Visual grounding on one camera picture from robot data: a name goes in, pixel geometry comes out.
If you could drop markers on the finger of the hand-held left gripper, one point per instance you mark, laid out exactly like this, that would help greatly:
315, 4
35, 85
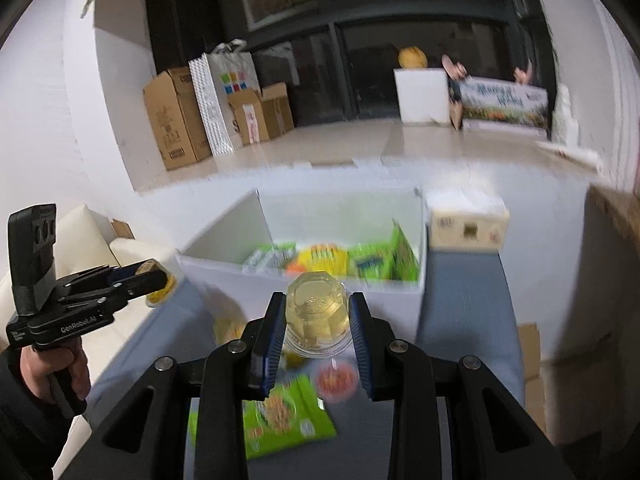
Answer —
127, 291
115, 271

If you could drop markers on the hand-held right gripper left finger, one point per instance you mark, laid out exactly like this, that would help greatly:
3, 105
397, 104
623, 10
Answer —
267, 345

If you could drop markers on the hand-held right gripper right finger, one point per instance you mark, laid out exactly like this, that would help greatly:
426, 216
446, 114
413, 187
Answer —
360, 345

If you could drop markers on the yellow jelly cup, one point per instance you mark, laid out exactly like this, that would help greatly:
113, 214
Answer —
161, 289
317, 310
230, 331

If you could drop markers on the pink jelly cup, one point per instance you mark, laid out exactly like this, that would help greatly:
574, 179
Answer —
337, 379

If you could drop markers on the white cardboard box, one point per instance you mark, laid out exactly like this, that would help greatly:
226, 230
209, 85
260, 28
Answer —
390, 305

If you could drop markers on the green snack packet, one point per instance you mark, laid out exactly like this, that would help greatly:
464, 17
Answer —
290, 417
370, 260
406, 252
267, 258

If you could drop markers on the yellow snack packet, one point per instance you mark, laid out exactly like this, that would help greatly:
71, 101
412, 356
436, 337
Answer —
322, 258

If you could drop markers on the person's left forearm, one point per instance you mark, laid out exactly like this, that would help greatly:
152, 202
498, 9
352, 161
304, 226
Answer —
25, 430

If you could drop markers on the person's left hand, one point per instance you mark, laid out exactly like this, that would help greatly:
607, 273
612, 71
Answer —
77, 370

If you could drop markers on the brown cardboard scrap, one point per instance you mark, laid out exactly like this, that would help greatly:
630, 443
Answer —
122, 230

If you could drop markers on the large brown cardboard box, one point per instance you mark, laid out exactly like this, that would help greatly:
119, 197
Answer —
175, 120

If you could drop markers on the cream tissue pack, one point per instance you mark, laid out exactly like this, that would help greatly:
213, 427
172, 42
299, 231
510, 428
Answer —
467, 220

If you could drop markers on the flat cardboard piece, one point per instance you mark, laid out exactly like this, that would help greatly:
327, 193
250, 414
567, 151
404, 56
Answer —
530, 360

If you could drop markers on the dotted white paper bag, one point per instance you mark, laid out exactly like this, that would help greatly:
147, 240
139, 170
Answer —
220, 95

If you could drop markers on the small open cardboard box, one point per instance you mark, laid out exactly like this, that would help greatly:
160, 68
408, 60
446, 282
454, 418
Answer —
260, 117

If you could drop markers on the white foam box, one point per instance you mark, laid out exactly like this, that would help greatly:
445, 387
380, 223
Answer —
421, 97

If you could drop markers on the landscape printed box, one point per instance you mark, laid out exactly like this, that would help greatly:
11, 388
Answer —
502, 105

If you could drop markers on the brown cabinet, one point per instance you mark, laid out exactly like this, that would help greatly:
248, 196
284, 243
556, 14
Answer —
617, 220

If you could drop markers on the orange pomelo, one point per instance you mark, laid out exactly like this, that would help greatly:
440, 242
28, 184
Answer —
412, 57

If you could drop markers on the dark window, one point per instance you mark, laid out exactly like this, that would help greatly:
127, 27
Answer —
375, 20

